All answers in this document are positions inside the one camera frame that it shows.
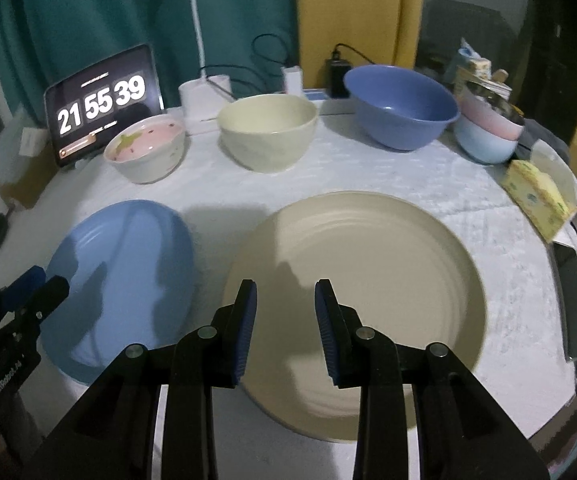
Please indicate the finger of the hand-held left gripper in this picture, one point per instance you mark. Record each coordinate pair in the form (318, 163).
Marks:
(48, 297)
(26, 282)

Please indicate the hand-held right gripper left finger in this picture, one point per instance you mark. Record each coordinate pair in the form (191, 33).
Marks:
(246, 330)

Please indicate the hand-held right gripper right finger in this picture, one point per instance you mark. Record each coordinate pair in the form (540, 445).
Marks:
(326, 330)

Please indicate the blue plate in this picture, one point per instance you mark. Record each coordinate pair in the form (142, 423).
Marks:
(118, 270)

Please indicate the cream plate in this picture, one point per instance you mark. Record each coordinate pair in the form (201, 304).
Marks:
(378, 260)

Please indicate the pink strawberry print bowl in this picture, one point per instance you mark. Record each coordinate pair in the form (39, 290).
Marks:
(148, 160)

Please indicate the cream bowl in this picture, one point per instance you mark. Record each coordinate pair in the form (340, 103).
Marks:
(268, 145)

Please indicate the large blue bowl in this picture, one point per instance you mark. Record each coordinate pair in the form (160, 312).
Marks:
(398, 125)

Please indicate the tablet with clock display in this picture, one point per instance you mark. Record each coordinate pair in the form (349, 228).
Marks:
(101, 100)

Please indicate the white desk lamp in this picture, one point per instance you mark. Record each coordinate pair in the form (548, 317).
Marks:
(198, 102)

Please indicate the white power strip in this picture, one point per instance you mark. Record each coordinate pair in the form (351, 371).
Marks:
(313, 95)

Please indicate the yellow sponge pack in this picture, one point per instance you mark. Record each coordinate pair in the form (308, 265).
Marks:
(533, 195)

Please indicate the black smartphone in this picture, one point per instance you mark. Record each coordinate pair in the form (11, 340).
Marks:
(573, 300)

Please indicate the black charger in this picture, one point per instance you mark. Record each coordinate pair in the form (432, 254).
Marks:
(337, 77)

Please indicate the white charger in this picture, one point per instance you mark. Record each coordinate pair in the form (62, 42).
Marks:
(293, 79)

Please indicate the teal curtain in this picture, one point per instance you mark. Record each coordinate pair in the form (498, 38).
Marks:
(93, 10)

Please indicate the grey cloth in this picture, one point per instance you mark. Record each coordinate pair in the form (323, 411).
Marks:
(543, 132)

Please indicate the white perforated basket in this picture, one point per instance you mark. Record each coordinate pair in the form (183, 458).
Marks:
(488, 80)

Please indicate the light blue packet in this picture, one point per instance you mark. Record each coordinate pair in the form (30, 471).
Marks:
(466, 52)

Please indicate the yellow curtain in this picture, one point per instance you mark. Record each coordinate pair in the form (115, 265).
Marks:
(348, 5)

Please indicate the dark chair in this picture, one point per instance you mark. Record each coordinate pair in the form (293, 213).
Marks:
(468, 30)

